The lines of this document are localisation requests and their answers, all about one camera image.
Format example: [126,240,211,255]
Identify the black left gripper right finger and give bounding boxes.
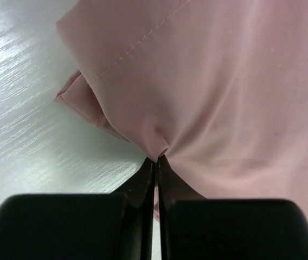
[156,157,308,259]

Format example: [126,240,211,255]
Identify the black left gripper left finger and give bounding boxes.
[0,159,154,259]

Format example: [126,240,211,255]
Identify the light pink trousers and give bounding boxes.
[56,1,308,219]

